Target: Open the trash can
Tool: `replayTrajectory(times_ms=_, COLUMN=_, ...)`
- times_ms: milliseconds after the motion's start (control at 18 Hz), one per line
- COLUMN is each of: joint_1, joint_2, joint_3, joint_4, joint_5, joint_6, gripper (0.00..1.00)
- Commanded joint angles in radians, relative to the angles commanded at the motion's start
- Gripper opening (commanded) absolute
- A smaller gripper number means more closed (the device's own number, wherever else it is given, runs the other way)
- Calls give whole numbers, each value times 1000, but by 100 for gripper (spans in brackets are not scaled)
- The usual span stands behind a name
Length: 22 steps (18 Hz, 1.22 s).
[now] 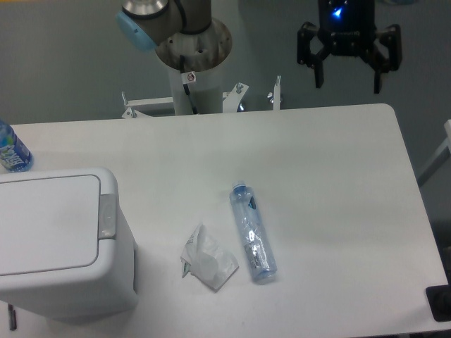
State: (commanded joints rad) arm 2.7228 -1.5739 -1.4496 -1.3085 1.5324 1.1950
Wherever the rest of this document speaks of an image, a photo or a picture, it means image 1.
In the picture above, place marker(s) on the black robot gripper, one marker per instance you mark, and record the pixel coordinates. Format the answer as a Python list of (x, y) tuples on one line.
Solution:
[(347, 28)]

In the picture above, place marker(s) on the grey robot arm with blue cap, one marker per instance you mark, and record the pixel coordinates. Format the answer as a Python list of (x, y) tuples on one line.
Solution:
[(147, 24)]

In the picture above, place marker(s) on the grey trash can push button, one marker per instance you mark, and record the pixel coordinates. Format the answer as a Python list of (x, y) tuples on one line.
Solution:
[(107, 216)]

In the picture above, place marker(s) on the white push-lid trash can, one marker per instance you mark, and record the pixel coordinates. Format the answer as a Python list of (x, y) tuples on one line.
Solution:
[(52, 262)]

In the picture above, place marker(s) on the empty clear plastic bottle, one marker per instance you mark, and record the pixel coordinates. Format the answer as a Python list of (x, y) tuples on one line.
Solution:
[(252, 233)]

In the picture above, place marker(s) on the crumpled white plastic wrapper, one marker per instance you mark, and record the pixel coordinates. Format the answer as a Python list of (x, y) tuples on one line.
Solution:
[(204, 258)]

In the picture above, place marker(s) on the black clamp at table edge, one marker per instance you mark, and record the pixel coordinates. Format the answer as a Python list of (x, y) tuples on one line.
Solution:
[(439, 302)]

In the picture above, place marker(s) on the blue labelled water bottle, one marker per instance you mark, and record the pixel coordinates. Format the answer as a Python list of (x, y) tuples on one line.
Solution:
[(15, 156)]

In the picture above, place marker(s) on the small dark pen-like object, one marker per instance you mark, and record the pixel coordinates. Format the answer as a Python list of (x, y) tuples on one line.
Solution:
[(12, 318)]

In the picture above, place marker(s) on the white frame bar right edge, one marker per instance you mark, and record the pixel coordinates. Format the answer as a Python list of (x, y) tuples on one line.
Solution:
[(437, 159)]

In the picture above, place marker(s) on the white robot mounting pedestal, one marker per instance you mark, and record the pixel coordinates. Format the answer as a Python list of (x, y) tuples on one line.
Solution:
[(194, 64)]

